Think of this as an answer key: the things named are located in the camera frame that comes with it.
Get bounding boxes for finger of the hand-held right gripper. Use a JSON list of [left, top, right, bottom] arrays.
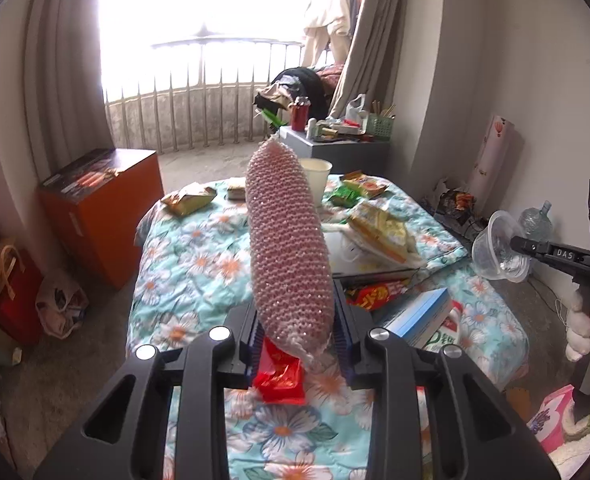
[[510, 236, 552, 264]]

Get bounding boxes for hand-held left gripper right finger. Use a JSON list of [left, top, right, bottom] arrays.
[[332, 287, 560, 480]]

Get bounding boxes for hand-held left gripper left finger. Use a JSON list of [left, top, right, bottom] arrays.
[[32, 302, 263, 480]]

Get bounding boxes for clear plastic cup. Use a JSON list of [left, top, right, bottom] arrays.
[[471, 210, 532, 282]]

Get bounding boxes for red yellow-print snack packet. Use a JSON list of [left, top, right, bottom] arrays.
[[344, 281, 412, 312]]

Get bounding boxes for pink foam net sleeve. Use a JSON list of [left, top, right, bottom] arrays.
[[245, 139, 335, 372]]

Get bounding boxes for person's right hand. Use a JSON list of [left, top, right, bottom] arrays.
[[565, 291, 590, 362]]

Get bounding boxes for clear water jug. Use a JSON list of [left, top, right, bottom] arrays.
[[517, 200, 554, 242]]

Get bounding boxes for shiny red snack packet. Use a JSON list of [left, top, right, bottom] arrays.
[[252, 335, 306, 406]]

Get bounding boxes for blue and white box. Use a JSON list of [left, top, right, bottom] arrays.
[[379, 287, 454, 350]]

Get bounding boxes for crumpled snack wrappers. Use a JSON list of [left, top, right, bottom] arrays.
[[434, 176, 482, 222]]

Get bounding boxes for white plastic bag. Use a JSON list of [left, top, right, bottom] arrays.
[[322, 222, 429, 281]]

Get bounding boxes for floral blue blanket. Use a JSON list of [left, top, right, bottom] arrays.
[[125, 175, 530, 480]]

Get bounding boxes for white pink-print board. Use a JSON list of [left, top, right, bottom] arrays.
[[469, 114, 516, 202]]

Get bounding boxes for white green-print packet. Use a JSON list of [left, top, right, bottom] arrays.
[[422, 302, 464, 354]]

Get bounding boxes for large yellow snack packet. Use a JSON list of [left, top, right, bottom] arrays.
[[349, 201, 419, 264]]

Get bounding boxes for small green snack packet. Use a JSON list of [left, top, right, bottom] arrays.
[[331, 184, 362, 209]]

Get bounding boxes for golden snack packet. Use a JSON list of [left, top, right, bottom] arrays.
[[161, 184, 217, 218]]

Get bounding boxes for orange snack packet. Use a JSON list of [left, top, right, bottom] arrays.
[[341, 171, 389, 199]]

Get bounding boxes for white paper cup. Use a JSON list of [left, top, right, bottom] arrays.
[[299, 157, 333, 211]]

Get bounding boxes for crumpled plastic bag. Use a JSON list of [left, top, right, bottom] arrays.
[[35, 269, 89, 338]]

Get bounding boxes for green plastic basket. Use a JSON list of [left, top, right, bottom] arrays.
[[365, 111, 395, 142]]

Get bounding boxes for grey cabinet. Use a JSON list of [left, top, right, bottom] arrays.
[[279, 125, 392, 177]]

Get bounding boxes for orange cardboard box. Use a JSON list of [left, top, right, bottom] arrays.
[[38, 147, 165, 290]]

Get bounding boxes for red gift bag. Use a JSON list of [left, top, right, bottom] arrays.
[[0, 244, 45, 347]]

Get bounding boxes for red flask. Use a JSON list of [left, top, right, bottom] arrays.
[[290, 96, 311, 132]]

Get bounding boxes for metal balcony railing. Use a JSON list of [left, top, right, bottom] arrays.
[[102, 36, 307, 155]]

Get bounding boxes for grey right curtain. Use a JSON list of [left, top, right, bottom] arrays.
[[326, 0, 412, 120]]

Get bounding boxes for grey curtain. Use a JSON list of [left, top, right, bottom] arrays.
[[0, 0, 120, 198], [326, 0, 412, 120]]

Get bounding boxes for dark clothes pile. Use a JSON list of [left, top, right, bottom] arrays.
[[254, 65, 347, 127]]

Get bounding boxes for hanging cream clothes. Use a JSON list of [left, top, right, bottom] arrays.
[[301, 0, 357, 67]]

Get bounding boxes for grey left curtain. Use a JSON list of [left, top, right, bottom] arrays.
[[0, 0, 120, 198]]

